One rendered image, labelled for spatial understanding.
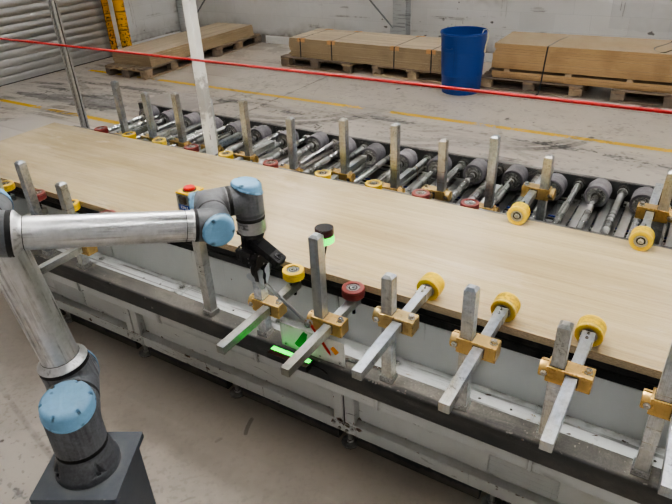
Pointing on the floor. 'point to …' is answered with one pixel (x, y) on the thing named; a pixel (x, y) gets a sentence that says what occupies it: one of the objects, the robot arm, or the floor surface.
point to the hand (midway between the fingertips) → (264, 286)
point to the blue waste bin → (462, 57)
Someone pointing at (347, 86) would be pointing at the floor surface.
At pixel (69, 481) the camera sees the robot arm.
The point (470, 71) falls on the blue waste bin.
